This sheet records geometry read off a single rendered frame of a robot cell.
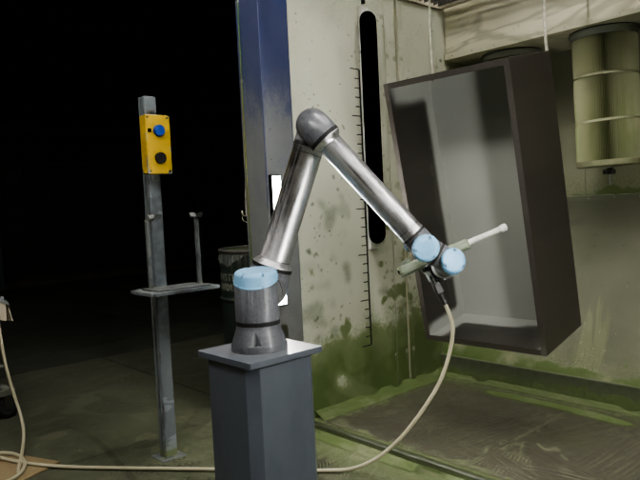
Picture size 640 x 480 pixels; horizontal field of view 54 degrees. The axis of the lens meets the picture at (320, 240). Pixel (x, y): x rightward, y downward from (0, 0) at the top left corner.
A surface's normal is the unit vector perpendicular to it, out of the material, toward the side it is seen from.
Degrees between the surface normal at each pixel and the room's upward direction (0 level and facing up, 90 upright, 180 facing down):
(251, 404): 90
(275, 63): 90
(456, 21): 90
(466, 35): 90
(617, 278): 57
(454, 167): 102
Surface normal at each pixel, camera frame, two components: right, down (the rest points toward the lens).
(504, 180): -0.68, 0.27
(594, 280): -0.65, -0.48
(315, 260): 0.67, 0.00
